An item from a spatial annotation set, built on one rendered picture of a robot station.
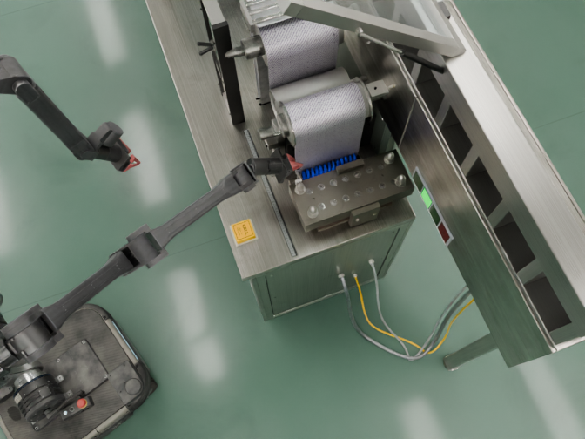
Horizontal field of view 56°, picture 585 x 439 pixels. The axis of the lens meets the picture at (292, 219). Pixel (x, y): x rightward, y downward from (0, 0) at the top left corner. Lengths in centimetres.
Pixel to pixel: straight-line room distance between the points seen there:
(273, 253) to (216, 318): 96
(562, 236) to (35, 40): 332
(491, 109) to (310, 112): 57
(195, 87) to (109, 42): 152
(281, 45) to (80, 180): 181
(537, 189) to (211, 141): 126
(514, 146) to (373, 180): 70
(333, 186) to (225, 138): 50
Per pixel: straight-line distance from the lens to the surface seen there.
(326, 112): 172
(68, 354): 272
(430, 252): 298
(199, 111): 223
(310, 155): 186
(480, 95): 139
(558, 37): 390
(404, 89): 168
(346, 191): 190
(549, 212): 130
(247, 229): 196
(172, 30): 249
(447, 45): 139
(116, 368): 261
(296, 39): 178
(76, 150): 179
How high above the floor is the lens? 275
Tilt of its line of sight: 68 degrees down
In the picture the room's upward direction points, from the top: 2 degrees counter-clockwise
